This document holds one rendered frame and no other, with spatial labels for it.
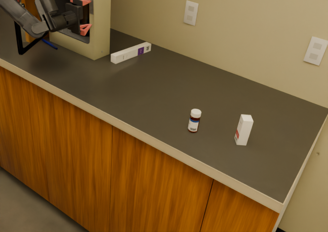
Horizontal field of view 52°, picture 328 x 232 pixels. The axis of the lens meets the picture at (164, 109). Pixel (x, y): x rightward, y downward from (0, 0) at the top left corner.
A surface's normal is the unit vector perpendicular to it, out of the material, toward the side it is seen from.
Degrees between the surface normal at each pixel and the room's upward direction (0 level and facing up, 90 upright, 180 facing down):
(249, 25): 90
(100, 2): 90
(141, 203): 90
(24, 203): 0
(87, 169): 90
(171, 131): 0
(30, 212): 0
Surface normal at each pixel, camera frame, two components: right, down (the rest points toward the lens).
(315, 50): -0.56, 0.40
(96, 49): 0.82, 0.38
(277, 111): 0.11, -0.84
